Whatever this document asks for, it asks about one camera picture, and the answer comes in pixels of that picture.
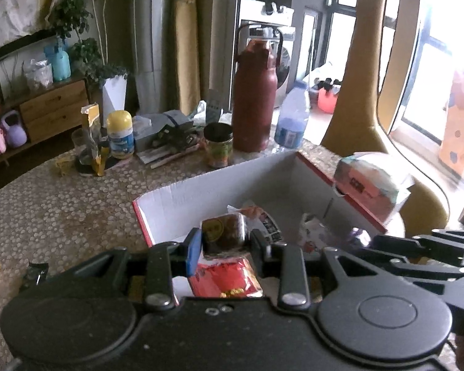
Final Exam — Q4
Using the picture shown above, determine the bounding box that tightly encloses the white snack packet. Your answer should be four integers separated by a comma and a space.
227, 200, 283, 244

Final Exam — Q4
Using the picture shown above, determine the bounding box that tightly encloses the dark small snack packet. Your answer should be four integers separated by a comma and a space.
201, 213, 247, 258

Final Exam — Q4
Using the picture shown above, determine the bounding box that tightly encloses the red snack bag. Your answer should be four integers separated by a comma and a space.
187, 257, 263, 298

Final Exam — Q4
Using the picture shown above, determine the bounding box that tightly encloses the pink white tube packet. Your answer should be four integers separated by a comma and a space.
298, 213, 338, 254

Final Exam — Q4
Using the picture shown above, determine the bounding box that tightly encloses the black wrapper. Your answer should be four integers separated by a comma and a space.
19, 262, 49, 292

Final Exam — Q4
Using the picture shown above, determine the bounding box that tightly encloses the red cardboard box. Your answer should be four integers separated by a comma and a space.
133, 151, 386, 245

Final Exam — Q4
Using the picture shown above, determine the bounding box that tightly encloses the tissue pack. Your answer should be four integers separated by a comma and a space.
333, 151, 414, 225

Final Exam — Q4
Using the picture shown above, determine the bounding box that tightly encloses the stack of books and boxes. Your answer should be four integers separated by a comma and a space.
132, 110, 200, 169

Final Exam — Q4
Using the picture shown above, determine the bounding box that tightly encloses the black lid green jar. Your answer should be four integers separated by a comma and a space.
204, 122, 233, 168

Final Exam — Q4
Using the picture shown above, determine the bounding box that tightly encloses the clear plastic water bottle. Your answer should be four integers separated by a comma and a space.
274, 80, 311, 149

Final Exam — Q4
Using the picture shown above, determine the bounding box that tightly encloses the glass with yellow packet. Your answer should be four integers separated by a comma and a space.
74, 103, 110, 177

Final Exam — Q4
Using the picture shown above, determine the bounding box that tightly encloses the yellow lid supplement jar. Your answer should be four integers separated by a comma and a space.
106, 110, 135, 160

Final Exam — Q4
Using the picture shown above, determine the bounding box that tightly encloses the dark red thermos bottle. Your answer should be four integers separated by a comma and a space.
232, 23, 283, 152

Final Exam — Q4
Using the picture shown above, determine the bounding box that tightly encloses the red basin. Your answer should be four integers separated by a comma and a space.
318, 85, 340, 114

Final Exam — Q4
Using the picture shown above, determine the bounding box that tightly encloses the wooden tv cabinet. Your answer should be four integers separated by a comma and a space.
0, 75, 90, 163

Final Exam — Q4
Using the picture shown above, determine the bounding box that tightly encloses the purple kettlebell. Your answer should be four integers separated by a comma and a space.
1, 110, 27, 148

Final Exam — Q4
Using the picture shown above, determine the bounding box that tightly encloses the light blue jug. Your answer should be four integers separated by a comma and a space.
43, 39, 72, 82

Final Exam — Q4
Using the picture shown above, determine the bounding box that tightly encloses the clear plastic bag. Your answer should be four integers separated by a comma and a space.
22, 59, 53, 92

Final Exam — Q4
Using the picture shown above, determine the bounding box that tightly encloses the washing machine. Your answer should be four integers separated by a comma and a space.
237, 0, 297, 107

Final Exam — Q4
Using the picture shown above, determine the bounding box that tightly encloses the potted green plant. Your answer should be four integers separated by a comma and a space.
47, 0, 128, 115

